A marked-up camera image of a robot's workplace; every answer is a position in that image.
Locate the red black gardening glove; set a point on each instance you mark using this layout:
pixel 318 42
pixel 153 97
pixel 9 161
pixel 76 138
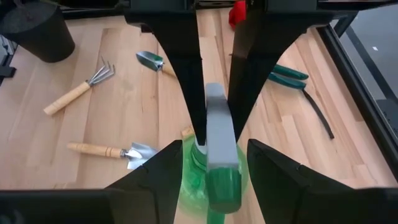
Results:
pixel 237 14

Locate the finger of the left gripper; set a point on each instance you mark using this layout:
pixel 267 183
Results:
pixel 183 46
pixel 258 46

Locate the green spray bottle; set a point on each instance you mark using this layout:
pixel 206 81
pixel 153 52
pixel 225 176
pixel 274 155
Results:
pixel 220 133

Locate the black plant pot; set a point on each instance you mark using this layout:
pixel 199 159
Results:
pixel 37 34

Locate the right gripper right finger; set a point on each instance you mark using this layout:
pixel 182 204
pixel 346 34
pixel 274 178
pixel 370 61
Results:
pixel 295 199

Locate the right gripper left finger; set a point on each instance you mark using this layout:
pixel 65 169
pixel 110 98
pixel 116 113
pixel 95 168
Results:
pixel 140 199

